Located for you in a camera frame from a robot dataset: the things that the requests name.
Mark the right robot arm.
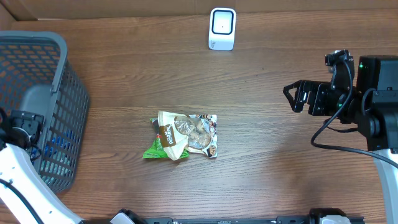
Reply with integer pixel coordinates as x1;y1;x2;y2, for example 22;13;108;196
283;50;397;223

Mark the brown cardboard back wall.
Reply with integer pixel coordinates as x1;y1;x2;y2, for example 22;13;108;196
1;0;397;21

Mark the black rail at table edge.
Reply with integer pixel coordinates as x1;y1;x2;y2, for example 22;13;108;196
145;208;365;224

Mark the blue snack bar wrapper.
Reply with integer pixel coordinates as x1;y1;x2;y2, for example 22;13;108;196
30;129;75;184

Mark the white barcode scanner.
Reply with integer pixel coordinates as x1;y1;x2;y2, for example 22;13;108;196
208;7;236;51

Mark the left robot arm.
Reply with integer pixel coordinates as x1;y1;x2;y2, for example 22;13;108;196
1;110;145;224

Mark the beige cookie bag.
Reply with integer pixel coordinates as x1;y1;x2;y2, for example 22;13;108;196
157;111;218;161

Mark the grey plastic basket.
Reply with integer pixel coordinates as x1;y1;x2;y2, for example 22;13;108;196
1;30;90;193

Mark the green snack bag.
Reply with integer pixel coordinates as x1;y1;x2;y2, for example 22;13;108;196
142;117;190;160

